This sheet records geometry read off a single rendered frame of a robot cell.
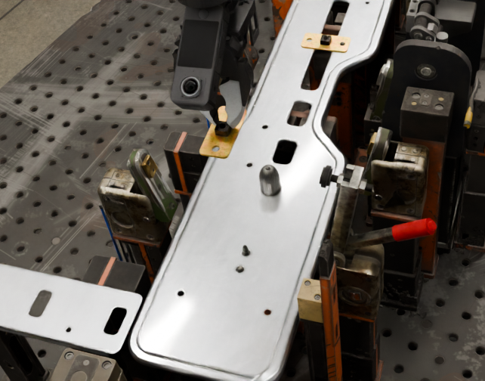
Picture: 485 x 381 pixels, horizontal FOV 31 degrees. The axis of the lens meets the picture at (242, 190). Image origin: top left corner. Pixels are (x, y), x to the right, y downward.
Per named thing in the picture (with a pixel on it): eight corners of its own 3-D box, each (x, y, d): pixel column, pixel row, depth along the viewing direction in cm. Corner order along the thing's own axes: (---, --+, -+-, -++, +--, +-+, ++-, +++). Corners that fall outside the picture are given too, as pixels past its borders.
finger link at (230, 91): (266, 103, 111) (254, 46, 105) (251, 136, 108) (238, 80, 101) (242, 100, 112) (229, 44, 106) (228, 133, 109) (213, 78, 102)
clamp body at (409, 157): (371, 266, 161) (370, 125, 132) (434, 278, 158) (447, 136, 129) (359, 308, 155) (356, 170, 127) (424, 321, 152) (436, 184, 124)
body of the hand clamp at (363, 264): (344, 355, 150) (337, 232, 123) (383, 364, 148) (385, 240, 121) (335, 386, 146) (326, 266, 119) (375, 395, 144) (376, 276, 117)
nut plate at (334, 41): (300, 47, 156) (299, 42, 155) (305, 33, 158) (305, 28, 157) (346, 53, 153) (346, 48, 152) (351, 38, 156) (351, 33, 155)
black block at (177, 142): (190, 226, 172) (162, 122, 149) (242, 236, 169) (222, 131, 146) (176, 258, 167) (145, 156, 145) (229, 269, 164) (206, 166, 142)
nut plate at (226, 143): (220, 106, 113) (218, 100, 112) (248, 111, 112) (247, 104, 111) (198, 154, 108) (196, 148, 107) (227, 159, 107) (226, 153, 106)
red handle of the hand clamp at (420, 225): (332, 229, 121) (432, 207, 111) (341, 239, 122) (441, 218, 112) (325, 254, 119) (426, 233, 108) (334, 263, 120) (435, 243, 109)
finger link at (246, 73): (260, 100, 105) (247, 42, 98) (256, 109, 104) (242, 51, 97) (223, 96, 106) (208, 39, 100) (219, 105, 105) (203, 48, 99)
